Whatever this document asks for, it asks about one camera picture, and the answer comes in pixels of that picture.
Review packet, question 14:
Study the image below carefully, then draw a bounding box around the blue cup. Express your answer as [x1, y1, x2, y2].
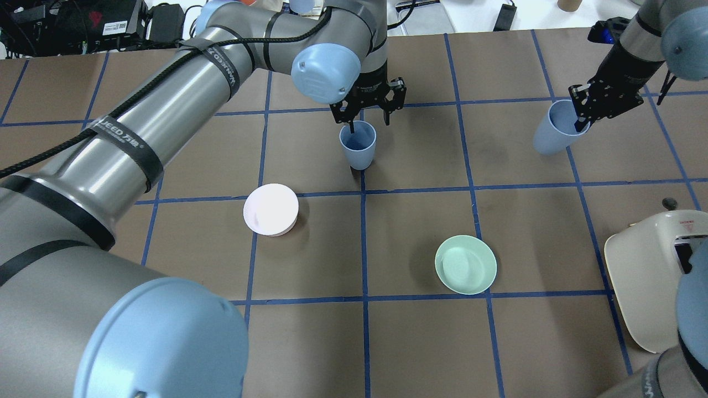
[339, 120, 377, 171]
[533, 99, 591, 155]

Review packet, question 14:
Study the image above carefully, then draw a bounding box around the black power adapter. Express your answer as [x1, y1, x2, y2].
[493, 2, 517, 31]

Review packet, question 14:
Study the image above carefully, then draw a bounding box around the cream white toaster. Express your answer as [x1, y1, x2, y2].
[603, 210, 707, 353]

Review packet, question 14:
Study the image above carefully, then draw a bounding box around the green bowl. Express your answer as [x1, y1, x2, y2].
[434, 235, 498, 295]

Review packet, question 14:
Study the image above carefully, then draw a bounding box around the black electronics box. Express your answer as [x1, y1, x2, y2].
[0, 0, 149, 56]

